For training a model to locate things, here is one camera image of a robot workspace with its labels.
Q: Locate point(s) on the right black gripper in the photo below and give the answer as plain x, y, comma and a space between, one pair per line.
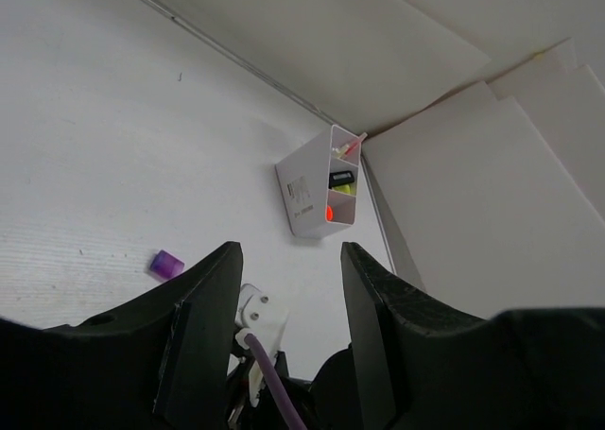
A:
241, 414

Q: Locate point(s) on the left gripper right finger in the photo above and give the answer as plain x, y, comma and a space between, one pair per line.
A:
417, 363

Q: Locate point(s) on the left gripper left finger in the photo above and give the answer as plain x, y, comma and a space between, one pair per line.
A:
159, 361

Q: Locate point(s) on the orange tip black highlighter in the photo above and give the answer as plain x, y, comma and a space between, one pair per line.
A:
330, 212

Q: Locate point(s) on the yellow cap black highlighter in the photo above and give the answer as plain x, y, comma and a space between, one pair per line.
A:
347, 189

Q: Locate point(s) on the pink cap black highlighter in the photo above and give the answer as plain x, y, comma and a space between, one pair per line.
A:
340, 178

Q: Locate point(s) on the pink clear pen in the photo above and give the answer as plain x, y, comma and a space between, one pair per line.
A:
352, 146

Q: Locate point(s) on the purple highlighter cap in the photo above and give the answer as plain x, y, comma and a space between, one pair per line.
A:
165, 266

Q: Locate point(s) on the white compartment pen holder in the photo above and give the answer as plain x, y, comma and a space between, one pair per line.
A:
303, 180

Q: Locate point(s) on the aluminium rail right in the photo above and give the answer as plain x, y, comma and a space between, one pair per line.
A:
380, 223

